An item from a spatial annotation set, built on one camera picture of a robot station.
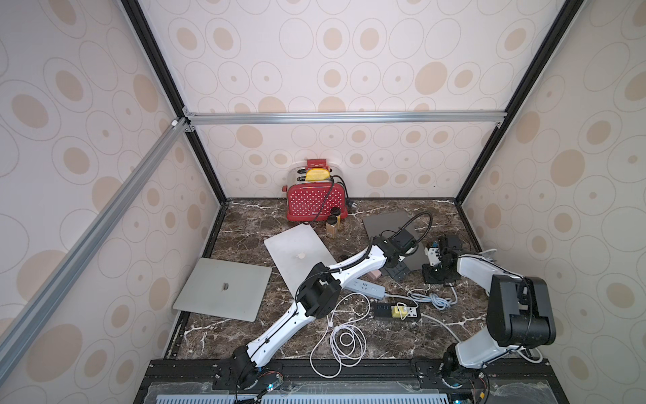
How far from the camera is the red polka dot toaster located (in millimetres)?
1038

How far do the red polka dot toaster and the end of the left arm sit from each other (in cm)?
28

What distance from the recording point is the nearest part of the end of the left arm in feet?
2.40
